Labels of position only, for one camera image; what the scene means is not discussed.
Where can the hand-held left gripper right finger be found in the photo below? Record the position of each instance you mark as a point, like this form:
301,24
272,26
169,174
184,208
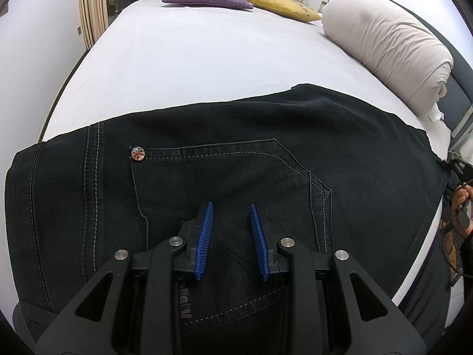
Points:
258,240

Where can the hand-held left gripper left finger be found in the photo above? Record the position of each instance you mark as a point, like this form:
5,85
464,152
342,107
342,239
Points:
205,236

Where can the black denim pants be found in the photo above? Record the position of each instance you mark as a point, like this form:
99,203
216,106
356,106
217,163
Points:
221,137

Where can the bed with white sheet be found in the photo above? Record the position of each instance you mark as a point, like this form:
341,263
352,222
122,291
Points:
203,51

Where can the black mesh chair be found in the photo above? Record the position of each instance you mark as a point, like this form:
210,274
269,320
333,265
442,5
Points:
466,251

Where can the yellow pillow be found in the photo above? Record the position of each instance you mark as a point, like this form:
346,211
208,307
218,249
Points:
281,5

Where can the rolled beige duvet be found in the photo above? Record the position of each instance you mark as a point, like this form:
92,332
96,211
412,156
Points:
384,40

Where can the dark grey bed headboard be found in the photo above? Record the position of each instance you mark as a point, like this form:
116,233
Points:
460,81

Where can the beige curtain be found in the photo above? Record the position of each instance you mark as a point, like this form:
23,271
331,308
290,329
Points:
90,3

